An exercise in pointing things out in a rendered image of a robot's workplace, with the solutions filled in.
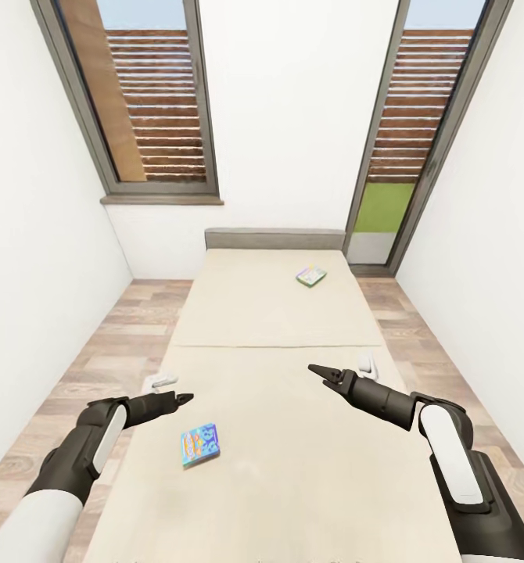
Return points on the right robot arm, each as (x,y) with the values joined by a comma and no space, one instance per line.
(485,523)

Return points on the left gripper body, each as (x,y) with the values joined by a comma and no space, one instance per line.
(158,404)

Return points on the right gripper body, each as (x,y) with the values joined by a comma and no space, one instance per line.
(364,394)

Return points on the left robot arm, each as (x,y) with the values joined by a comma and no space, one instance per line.
(41,527)

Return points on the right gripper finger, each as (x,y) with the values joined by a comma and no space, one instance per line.
(332,386)
(333,375)

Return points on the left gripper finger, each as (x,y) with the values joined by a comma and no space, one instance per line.
(184,398)

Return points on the board game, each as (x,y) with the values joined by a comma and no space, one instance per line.
(311,275)
(199,444)

